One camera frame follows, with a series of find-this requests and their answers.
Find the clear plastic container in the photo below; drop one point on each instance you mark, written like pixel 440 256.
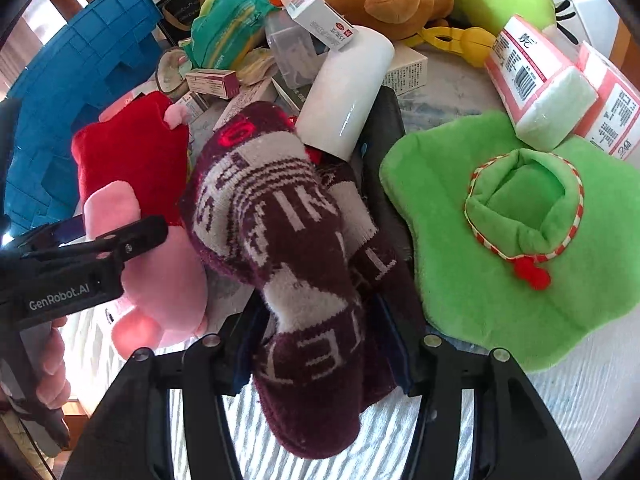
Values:
pixel 292 52

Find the person's left hand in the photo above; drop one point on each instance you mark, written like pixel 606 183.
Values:
pixel 54 365

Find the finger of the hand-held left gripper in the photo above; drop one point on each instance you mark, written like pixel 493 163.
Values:
pixel 57 231
pixel 145 234

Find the black flat case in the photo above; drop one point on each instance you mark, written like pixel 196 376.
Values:
pixel 387 130

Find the white barcode medicine box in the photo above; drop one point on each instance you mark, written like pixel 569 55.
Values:
pixel 320 15

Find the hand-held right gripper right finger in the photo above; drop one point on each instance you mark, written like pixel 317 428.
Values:
pixel 400 360

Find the cream cardboard box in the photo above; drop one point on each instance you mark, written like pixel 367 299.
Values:
pixel 407 70

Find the maroon white knit sock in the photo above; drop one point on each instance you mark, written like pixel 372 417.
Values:
pixel 280 240
pixel 380 265

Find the green diaper pack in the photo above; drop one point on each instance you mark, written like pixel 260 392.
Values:
pixel 230 20

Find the green plush flower cushion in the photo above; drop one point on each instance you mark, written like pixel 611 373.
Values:
pixel 450 260

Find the pink pig plush red dress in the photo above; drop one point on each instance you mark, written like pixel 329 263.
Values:
pixel 130 160

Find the white flat box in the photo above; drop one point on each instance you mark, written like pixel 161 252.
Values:
pixel 247 102

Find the cream magenta small box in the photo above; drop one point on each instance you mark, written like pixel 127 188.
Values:
pixel 210 82

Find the blue plastic crate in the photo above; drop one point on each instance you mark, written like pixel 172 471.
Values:
pixel 75 85

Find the pink white tissue pack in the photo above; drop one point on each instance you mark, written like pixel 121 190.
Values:
pixel 540 85
pixel 617 105

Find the black box gold print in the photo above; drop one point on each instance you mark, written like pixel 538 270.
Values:
pixel 182 10

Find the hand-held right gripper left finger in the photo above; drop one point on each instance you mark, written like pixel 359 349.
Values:
pixel 230 360

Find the white glossy cylinder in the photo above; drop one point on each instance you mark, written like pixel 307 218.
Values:
pixel 345 95

